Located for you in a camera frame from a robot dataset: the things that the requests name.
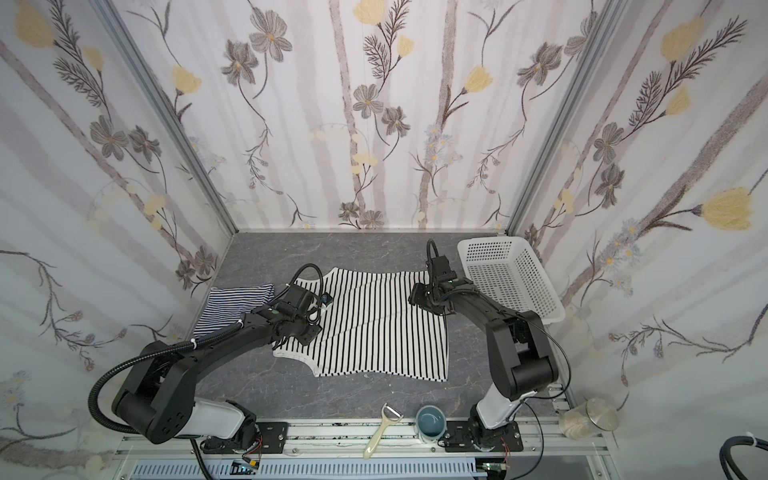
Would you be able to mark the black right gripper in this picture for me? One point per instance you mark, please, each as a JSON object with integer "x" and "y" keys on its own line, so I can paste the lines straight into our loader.
{"x": 424, "y": 297}

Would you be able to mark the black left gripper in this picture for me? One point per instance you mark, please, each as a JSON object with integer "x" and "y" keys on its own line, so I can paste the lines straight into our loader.
{"x": 310, "y": 317}

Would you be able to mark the blue white striped tank top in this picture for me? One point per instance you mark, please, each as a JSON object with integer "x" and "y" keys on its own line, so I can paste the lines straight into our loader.
{"x": 225, "y": 306}

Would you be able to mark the black white striped tank top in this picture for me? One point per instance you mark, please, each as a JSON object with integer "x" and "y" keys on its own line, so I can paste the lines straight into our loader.
{"x": 372, "y": 328}

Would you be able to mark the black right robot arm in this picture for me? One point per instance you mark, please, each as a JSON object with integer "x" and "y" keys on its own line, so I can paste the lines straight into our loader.
{"x": 521, "y": 359}

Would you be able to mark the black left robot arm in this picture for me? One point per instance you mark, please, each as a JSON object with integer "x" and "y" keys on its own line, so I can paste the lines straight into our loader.
{"x": 157, "y": 398}

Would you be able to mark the white plastic laundry basket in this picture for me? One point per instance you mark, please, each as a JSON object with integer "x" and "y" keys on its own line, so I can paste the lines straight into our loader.
{"x": 507, "y": 270}

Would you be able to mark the teal ceramic mug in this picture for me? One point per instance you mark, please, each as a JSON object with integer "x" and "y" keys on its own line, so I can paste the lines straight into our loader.
{"x": 430, "y": 424}

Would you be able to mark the cream vegetable peeler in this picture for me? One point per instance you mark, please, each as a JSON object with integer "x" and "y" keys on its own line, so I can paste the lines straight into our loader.
{"x": 389, "y": 417}

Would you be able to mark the clear jar with metal lid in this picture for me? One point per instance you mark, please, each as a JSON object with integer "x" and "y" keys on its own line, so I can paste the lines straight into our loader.
{"x": 591, "y": 418}

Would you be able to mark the aluminium mounting rail frame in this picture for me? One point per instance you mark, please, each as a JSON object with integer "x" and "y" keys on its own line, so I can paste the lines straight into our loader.
{"x": 334, "y": 449}

